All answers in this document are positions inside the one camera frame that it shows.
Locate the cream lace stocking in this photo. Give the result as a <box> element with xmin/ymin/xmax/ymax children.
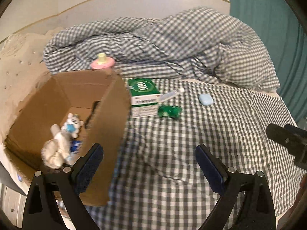
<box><xmin>41</xmin><ymin>124</ymin><xmax>71</xmax><ymax>169</ymax></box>

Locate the green white medicine box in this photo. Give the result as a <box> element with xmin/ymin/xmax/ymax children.
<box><xmin>127</xmin><ymin>78</ymin><xmax>161</xmax><ymax>118</ymax></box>

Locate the white drawer cabinet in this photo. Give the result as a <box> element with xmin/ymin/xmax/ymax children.
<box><xmin>1</xmin><ymin>183</ymin><xmax>26</xmax><ymax>228</ymax></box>

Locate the green foil packet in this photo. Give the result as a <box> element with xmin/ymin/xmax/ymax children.
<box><xmin>158</xmin><ymin>105</ymin><xmax>182</xmax><ymax>119</ymax></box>

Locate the white blue plush toy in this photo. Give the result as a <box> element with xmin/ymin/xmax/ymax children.
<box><xmin>61</xmin><ymin>113</ymin><xmax>84</xmax><ymax>139</ymax></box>

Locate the brown cardboard box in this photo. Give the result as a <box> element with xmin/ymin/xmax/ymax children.
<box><xmin>4</xmin><ymin>70</ymin><xmax>130</xmax><ymax>207</ymax></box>

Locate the teal curtain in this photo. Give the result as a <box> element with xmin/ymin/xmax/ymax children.
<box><xmin>230</xmin><ymin>0</ymin><xmax>306</xmax><ymax>122</ymax></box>

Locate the grey checkered duvet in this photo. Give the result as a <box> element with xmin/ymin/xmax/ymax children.
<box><xmin>43</xmin><ymin>7</ymin><xmax>280</xmax><ymax>91</ymax></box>

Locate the person's hand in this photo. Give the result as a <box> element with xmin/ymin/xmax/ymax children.
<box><xmin>277</xmin><ymin>174</ymin><xmax>306</xmax><ymax>229</ymax></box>

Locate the grey checkered bed sheet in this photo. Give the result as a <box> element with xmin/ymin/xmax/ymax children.
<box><xmin>88</xmin><ymin>79</ymin><xmax>305</xmax><ymax>229</ymax></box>

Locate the beige tufted headboard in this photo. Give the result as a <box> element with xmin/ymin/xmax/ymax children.
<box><xmin>1</xmin><ymin>27</ymin><xmax>62</xmax><ymax>142</ymax></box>

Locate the pink bottle yellow cap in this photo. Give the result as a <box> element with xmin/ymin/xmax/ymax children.
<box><xmin>91</xmin><ymin>53</ymin><xmax>115</xmax><ymax>70</ymax></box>

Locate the clear jar blue label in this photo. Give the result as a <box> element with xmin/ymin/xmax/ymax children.
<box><xmin>65</xmin><ymin>140</ymin><xmax>82</xmax><ymax>166</ymax></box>

